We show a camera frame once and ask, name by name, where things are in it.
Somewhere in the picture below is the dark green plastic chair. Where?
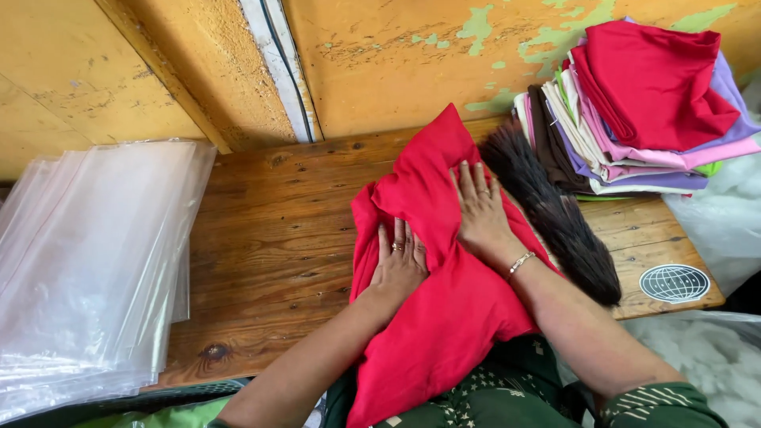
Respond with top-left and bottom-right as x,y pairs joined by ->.
0,377 -> 250,428

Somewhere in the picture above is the person's right hand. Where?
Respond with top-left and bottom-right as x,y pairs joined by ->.
449,160 -> 529,266

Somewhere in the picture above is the stack of folded coloured cloths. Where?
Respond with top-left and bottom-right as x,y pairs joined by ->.
514,17 -> 761,202

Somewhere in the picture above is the clear bag of white stuffing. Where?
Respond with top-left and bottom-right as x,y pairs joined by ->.
663,77 -> 761,298
556,309 -> 761,428

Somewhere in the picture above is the red cloth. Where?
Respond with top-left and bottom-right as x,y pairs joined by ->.
346,103 -> 562,428

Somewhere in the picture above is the black round globe sticker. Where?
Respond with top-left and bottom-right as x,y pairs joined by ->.
639,264 -> 711,304

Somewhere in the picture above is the stack of clear plastic bags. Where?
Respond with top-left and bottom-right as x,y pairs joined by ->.
0,138 -> 218,424

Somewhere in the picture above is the dark bristle broom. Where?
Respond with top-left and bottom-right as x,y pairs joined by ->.
478,125 -> 622,308

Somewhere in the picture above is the person's green patterned dress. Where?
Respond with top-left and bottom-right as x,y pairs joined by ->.
324,336 -> 729,428

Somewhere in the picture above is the person's left hand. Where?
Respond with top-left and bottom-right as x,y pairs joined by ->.
370,217 -> 430,302

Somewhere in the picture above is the light green cloth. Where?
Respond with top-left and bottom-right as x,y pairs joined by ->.
71,395 -> 233,428

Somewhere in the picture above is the white wall conduit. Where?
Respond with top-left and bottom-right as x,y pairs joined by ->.
238,0 -> 325,145

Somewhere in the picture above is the gold wrist bracelet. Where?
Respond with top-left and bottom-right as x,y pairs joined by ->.
507,251 -> 537,280

